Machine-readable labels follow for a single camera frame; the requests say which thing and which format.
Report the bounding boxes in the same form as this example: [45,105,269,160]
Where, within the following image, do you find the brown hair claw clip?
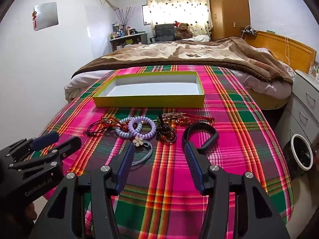
[156,113,178,145]

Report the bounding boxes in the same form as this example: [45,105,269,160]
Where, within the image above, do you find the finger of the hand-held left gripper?
[10,131,60,155]
[9,136,82,170]

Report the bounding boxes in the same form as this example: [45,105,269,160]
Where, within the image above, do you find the blue spiral hair tie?
[115,117,140,139]

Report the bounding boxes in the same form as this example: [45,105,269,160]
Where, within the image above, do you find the black bin with white rim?
[283,134,314,180]

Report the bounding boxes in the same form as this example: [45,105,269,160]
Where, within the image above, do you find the bed with white sheet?
[64,35,293,110]

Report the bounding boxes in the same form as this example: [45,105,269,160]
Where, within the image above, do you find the small cluttered wall shelf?
[241,25,257,35]

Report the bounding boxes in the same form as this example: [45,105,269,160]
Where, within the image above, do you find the dark grey chair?
[150,24,178,43]

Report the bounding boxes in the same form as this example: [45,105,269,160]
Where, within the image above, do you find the brown teddy bear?
[174,21,193,40]

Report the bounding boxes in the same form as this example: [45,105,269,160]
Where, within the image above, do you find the white flower hair tie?
[131,136,154,166]

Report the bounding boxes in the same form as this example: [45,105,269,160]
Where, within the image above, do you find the bottles on desk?
[111,24,140,39]

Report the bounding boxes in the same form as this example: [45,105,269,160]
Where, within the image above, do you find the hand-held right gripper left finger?
[29,142,136,239]

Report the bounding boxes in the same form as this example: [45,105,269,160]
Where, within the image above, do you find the black hair tie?
[83,119,117,137]

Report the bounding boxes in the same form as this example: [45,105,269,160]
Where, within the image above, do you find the brown patterned blanket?
[72,37,294,85]

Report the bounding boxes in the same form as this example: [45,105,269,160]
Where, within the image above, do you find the grey desk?
[110,32,149,52]

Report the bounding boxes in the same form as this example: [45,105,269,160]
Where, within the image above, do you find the white drawer nightstand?
[282,70,319,155]

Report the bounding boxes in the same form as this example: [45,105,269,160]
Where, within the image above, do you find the silver wall sheet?
[33,2,59,31]

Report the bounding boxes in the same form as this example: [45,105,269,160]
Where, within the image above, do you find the vase with bare branches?
[116,7,137,31]

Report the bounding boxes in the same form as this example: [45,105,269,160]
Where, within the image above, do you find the yellow-green shallow box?
[92,71,205,108]

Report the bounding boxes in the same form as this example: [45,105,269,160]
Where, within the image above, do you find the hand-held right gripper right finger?
[183,143,291,239]

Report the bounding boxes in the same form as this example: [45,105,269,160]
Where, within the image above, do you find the red cord bracelet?
[100,117,120,130]

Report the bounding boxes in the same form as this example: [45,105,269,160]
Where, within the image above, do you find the yellow cable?
[285,36,291,66]

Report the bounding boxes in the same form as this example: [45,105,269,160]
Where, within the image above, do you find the pink green plaid cloth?
[37,65,294,239]

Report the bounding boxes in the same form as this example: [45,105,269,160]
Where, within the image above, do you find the wooden headboard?
[245,30,317,74]

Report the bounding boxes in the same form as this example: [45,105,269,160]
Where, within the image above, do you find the spotted curtain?
[145,0,213,40]

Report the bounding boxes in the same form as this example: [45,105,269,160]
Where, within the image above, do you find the pink rhinestone hair clip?
[161,113,186,120]

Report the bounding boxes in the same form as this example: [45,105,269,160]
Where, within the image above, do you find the small red hair accessory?
[174,115,215,126]

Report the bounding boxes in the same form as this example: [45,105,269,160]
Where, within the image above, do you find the black wristband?
[182,121,220,152]

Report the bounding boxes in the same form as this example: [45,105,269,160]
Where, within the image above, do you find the purple spiral hair tie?
[128,116,157,138]

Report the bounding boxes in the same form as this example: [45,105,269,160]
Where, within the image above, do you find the wooden wardrobe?
[207,0,250,40]

